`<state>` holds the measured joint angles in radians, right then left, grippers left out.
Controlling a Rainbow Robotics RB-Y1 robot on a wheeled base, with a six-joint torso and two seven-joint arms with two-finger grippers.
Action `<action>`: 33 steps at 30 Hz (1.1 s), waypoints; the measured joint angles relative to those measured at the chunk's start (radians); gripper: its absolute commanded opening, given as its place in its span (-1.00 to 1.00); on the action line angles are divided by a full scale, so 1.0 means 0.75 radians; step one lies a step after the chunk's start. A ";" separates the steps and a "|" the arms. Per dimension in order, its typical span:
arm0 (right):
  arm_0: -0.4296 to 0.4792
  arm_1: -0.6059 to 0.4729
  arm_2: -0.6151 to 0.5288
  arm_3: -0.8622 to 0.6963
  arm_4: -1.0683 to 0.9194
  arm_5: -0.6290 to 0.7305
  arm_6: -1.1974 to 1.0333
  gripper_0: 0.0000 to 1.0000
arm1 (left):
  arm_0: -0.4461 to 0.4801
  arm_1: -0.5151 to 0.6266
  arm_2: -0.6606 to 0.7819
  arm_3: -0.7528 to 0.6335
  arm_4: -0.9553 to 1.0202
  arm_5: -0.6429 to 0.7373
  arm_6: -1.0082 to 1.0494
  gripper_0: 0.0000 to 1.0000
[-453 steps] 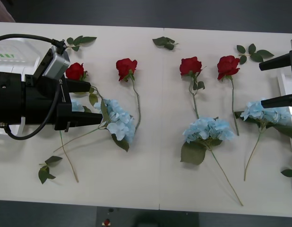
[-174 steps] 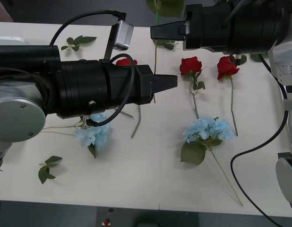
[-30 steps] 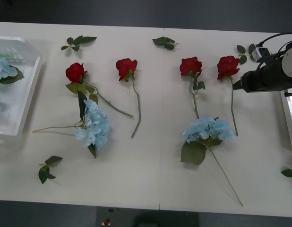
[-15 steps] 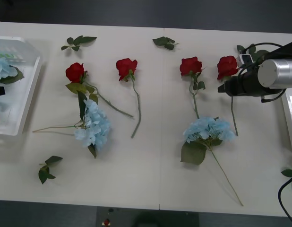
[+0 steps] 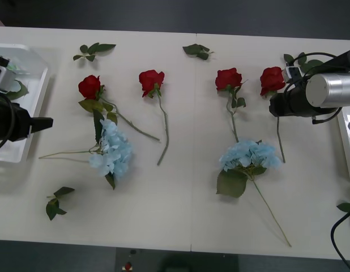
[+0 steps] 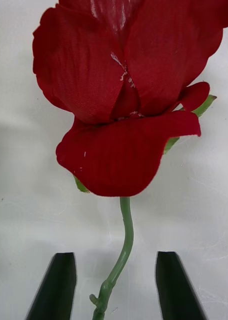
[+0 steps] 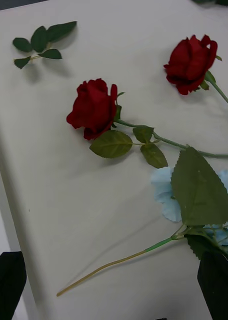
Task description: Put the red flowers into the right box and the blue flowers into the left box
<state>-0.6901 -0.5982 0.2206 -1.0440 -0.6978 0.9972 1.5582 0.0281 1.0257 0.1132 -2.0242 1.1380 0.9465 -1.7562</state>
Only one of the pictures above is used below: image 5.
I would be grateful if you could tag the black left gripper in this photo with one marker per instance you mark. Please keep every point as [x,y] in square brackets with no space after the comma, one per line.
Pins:
[20,124]

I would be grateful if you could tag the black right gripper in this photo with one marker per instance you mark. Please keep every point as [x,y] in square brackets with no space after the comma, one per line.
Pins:
[282,103]

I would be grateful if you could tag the red rose green stem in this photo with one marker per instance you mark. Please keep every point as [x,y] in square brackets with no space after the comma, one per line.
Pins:
[228,79]
[271,80]
[151,80]
[89,86]

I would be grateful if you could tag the pale blue flower green stem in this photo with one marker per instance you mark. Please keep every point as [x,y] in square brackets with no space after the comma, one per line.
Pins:
[115,150]
[248,154]

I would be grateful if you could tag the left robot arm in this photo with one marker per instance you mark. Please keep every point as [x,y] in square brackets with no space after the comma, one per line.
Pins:
[0,75]

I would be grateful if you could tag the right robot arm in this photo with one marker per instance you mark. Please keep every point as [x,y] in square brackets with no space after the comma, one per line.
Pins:
[339,88]

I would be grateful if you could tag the single loose green leaf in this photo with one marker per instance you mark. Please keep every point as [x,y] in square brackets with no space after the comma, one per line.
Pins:
[17,90]
[346,207]

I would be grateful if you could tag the loose green leaf twig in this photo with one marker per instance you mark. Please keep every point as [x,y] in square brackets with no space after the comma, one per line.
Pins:
[51,211]
[312,64]
[195,49]
[100,47]

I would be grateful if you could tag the shallow white plastic box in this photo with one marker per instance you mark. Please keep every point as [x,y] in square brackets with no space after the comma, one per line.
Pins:
[36,65]
[346,136]

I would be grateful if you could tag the small red button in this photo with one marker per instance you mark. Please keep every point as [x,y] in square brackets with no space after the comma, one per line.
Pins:
[127,266]

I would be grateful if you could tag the dark robot torso base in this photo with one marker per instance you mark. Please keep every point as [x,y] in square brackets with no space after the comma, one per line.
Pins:
[178,263]

